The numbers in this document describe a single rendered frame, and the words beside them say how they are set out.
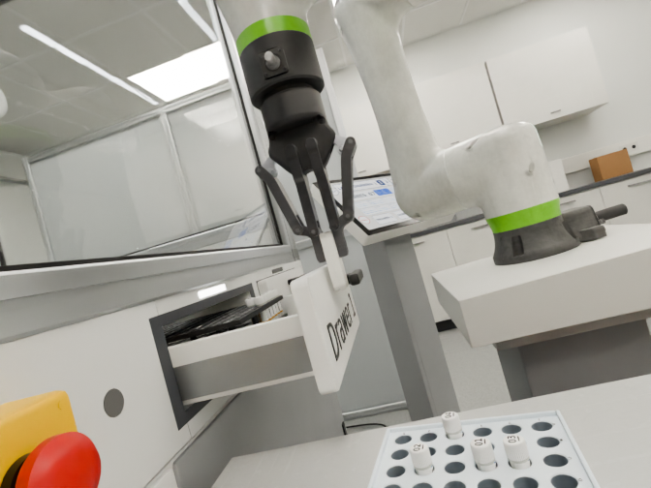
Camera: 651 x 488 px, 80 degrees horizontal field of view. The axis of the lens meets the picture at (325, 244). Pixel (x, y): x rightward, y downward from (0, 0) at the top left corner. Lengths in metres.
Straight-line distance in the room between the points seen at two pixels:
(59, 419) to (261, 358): 0.19
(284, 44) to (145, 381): 0.37
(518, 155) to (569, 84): 3.55
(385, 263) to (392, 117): 0.73
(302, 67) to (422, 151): 0.41
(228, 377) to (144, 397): 0.08
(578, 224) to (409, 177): 0.31
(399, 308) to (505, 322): 0.89
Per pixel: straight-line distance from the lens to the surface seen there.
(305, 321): 0.36
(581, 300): 0.63
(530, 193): 0.76
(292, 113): 0.46
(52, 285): 0.35
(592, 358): 0.78
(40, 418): 0.27
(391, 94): 0.85
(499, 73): 4.17
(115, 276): 0.40
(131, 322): 0.40
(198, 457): 0.47
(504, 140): 0.76
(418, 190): 0.80
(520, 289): 0.60
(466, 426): 0.33
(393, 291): 1.46
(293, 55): 0.48
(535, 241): 0.76
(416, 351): 1.50
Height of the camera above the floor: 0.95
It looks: 1 degrees up
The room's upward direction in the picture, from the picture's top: 16 degrees counter-clockwise
